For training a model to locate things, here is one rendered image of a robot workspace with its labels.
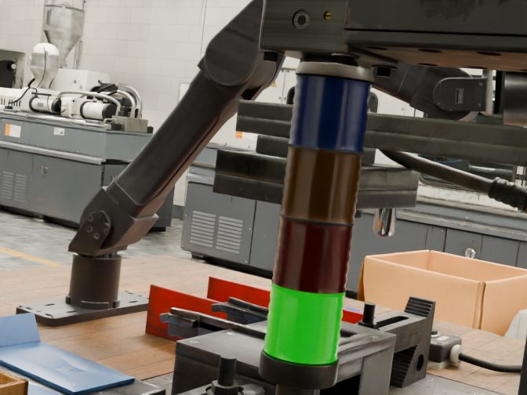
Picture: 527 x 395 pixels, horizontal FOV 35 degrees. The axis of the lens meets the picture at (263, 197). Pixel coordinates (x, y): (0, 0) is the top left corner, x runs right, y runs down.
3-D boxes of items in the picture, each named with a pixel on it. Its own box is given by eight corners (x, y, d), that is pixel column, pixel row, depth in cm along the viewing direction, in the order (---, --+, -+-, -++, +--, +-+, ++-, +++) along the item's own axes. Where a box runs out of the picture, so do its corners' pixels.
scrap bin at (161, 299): (205, 320, 110) (210, 275, 110) (375, 368, 96) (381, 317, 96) (144, 332, 100) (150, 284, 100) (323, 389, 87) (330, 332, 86)
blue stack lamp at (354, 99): (312, 145, 44) (320, 81, 44) (376, 153, 42) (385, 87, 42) (273, 141, 41) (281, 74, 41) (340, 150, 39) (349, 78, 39)
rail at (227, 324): (200, 340, 75) (203, 313, 75) (328, 379, 68) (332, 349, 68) (196, 341, 75) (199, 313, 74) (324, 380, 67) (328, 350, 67)
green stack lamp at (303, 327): (288, 338, 45) (296, 277, 45) (350, 356, 43) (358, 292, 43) (248, 349, 42) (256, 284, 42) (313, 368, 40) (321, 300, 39)
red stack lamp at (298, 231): (296, 274, 45) (303, 213, 44) (359, 289, 43) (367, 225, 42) (256, 280, 42) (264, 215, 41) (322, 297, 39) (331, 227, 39)
